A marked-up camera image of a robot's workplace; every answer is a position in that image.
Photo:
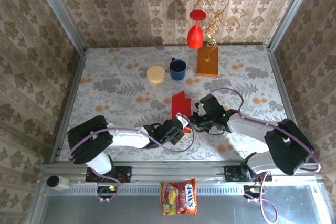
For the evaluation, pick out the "red paper sheet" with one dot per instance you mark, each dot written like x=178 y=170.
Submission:
x=179 y=106

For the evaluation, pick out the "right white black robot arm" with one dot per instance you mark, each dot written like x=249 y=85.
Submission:
x=244 y=127

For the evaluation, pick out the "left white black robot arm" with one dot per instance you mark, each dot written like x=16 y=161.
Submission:
x=126 y=137

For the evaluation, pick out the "dark blue mug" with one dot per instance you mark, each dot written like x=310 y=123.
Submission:
x=178 y=74

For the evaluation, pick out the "orange wooden rack base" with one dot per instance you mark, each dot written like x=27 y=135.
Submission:
x=207 y=68

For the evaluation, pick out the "beige round lid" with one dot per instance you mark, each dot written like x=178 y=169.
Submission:
x=156 y=74

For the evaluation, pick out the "red yellow candy bag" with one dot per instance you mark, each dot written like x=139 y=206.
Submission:
x=178 y=197

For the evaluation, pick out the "black connector box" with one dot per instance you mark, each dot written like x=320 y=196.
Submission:
x=252 y=190
x=107 y=189

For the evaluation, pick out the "floral tablecloth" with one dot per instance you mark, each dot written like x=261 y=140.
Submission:
x=118 y=64

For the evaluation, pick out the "red wine glass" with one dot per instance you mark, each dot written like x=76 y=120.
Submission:
x=194 y=36

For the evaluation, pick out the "grey metal panel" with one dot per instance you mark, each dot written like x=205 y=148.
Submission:
x=131 y=208

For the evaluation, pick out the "aluminium frame cross rail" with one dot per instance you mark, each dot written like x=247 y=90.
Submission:
x=178 y=171

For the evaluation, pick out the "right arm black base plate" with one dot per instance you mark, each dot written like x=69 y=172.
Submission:
x=231 y=174

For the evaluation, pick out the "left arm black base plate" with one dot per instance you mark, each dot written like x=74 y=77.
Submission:
x=126 y=174

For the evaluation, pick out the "aluminium table side rail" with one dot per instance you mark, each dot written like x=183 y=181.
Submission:
x=278 y=77
x=73 y=90

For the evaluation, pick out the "small black white camera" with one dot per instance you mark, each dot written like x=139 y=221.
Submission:
x=56 y=181

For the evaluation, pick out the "aluminium frame post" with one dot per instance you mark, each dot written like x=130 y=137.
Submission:
x=57 y=11
x=288 y=11

